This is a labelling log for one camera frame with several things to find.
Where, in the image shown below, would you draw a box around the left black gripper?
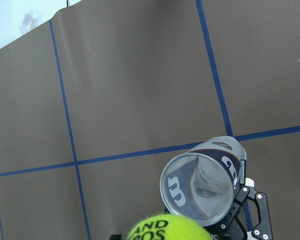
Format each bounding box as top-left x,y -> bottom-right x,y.
205,178 -> 273,240

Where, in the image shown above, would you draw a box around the brown paper table cover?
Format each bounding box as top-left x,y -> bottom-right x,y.
0,0 -> 300,240

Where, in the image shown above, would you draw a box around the clear tennis ball can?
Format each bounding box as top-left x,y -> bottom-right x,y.
160,136 -> 247,227

